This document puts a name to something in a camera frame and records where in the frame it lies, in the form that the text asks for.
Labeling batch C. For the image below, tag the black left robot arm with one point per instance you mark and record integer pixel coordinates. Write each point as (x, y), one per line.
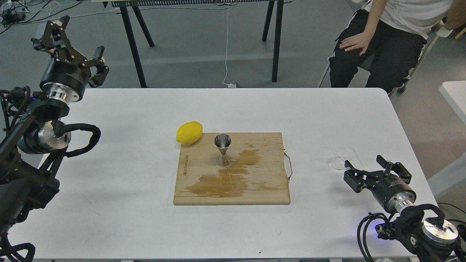
(36, 140)

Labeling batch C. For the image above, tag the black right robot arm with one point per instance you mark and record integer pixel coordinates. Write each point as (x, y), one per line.
(422, 230)

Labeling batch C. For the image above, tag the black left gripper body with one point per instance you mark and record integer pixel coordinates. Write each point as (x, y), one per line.
(68, 74)

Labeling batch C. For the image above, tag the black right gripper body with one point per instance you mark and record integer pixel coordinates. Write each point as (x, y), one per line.
(393, 194)

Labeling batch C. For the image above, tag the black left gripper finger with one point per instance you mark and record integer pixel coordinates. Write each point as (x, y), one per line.
(102, 70)
(52, 39)

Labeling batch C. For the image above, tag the clear glass measuring cup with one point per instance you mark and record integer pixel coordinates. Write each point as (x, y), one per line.
(340, 156)

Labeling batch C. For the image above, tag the black legged background table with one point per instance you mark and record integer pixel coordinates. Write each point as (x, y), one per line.
(211, 30)

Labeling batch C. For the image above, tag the steel double jigger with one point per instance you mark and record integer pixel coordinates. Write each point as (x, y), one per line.
(222, 142)

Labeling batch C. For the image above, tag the white side table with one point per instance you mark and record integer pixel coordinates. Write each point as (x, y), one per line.
(454, 92)

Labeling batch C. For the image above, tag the seated person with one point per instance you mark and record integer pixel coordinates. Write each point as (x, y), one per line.
(394, 32)

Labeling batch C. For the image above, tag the yellow lemon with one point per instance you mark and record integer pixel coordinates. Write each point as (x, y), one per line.
(189, 133)

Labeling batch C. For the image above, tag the wooden cutting board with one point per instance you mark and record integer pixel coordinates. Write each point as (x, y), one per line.
(256, 174)

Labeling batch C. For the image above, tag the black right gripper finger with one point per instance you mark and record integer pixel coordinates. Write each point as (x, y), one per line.
(397, 168)
(357, 179)

